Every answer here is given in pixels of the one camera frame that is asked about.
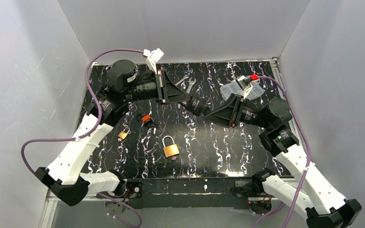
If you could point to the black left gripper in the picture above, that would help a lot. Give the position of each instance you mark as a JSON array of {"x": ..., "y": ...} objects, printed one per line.
[{"x": 161, "y": 87}]

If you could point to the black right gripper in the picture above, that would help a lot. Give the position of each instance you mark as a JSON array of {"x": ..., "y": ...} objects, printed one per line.
[{"x": 235, "y": 111}]

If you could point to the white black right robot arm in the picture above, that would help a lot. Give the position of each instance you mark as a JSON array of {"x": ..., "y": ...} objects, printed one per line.
[{"x": 315, "y": 199}]

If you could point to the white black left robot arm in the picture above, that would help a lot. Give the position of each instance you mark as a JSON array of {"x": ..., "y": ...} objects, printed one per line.
[{"x": 124, "y": 85}]

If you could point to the large silver wrench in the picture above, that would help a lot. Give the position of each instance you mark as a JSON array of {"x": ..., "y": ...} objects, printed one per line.
[{"x": 191, "y": 82}]

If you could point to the small silver wrench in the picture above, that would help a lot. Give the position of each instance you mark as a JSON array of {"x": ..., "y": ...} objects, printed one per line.
[{"x": 181, "y": 80}]

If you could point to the clear plastic screw box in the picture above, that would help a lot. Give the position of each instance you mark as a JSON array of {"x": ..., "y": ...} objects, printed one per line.
[{"x": 233, "y": 88}]

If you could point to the orange black padlock with keys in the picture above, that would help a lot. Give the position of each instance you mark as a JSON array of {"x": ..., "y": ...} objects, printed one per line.
[{"x": 147, "y": 121}]

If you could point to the large brass padlock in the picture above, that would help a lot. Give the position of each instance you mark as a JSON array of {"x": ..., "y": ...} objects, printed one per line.
[{"x": 170, "y": 148}]

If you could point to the small brass padlock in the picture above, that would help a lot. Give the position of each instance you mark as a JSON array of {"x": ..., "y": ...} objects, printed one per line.
[{"x": 123, "y": 134}]

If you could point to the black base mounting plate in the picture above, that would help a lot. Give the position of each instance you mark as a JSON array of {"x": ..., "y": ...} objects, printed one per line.
[{"x": 237, "y": 193}]

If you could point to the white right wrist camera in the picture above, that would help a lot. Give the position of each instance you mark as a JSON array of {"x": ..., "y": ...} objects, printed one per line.
[{"x": 249, "y": 89}]

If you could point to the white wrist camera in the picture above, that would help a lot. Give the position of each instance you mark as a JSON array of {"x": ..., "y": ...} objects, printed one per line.
[
  {"x": 249, "y": 89},
  {"x": 152, "y": 57}
]

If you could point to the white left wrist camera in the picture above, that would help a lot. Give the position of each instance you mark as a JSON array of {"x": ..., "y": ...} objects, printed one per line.
[{"x": 152, "y": 57}]

